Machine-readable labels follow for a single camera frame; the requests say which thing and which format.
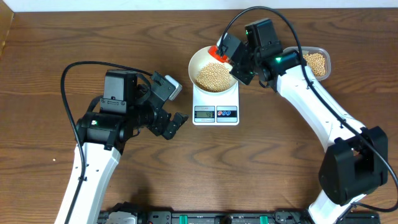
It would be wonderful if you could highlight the red plastic measuring scoop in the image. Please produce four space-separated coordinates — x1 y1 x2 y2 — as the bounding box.
208 45 229 63

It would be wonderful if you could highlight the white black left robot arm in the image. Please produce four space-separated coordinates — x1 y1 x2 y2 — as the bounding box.
56 70 188 223

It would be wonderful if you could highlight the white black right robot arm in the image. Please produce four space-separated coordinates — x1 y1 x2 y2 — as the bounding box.
218 19 392 223

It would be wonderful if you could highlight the white digital kitchen scale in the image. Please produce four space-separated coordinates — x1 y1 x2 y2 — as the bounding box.
192 83 239 126

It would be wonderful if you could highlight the white round bowl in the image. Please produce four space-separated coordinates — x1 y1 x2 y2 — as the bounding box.
188 46 238 94

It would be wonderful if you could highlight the clear plastic soybean container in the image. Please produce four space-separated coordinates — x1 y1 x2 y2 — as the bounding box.
302 47 331 82

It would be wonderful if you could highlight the brown cardboard box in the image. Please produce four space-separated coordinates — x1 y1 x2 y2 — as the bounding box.
0 0 14 55

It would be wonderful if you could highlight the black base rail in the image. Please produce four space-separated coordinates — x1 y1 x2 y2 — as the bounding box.
98 202 382 224

